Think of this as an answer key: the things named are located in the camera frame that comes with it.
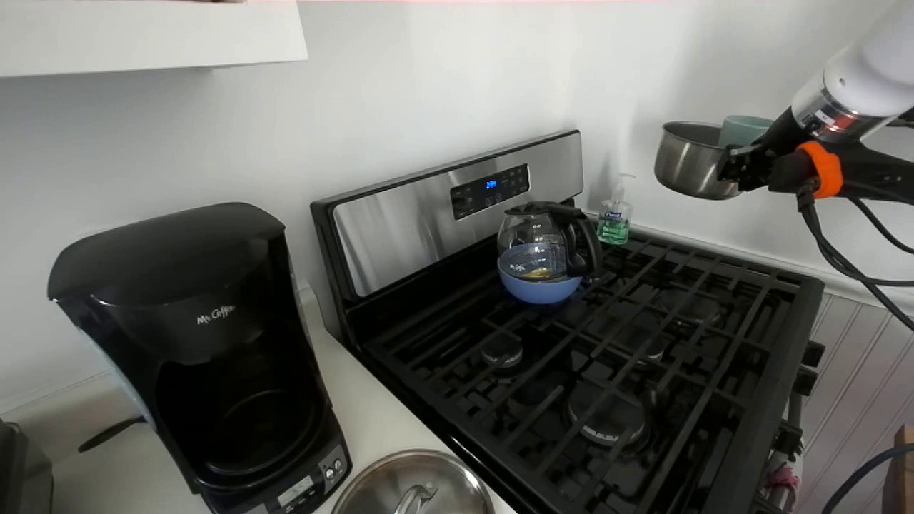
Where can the black appliance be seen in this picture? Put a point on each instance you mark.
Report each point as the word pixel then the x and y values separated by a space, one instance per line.
pixel 21 471

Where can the stove burner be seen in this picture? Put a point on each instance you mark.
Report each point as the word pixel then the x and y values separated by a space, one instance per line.
pixel 691 305
pixel 501 351
pixel 650 348
pixel 607 417

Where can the teal cup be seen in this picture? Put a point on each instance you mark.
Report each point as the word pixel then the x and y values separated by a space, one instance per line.
pixel 742 130

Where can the black coffee maker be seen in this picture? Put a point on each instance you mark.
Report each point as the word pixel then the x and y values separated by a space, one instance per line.
pixel 200 343

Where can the wooden furniture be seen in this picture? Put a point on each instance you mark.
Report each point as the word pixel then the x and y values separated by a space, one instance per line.
pixel 901 471

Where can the silver pot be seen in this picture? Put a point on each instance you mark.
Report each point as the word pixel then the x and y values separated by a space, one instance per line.
pixel 689 160

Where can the glass coffee carafe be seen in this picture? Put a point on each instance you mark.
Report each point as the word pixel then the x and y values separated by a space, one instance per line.
pixel 543 232

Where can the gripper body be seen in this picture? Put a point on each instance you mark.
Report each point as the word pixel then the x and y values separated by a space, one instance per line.
pixel 784 135

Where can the black and steel stove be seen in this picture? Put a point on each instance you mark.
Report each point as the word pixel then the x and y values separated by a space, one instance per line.
pixel 571 371

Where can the silver pot lid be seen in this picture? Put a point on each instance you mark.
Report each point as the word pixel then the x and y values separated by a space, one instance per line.
pixel 407 485

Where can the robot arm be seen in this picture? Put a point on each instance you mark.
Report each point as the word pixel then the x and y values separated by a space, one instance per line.
pixel 871 64

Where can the blue bowl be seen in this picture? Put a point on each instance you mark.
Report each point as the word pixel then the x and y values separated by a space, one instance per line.
pixel 539 287

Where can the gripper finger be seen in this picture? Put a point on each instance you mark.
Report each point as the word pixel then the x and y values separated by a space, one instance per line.
pixel 735 165

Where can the pink cloth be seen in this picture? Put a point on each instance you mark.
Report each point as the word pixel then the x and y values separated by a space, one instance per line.
pixel 782 478

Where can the white wall cabinet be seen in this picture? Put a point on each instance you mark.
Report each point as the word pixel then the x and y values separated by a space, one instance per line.
pixel 143 32

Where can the green hand sanitizer bottle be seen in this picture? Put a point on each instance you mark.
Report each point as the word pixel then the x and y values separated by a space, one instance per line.
pixel 614 221

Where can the stove knob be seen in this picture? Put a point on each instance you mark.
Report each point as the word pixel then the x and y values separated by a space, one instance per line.
pixel 814 354
pixel 789 439
pixel 805 382

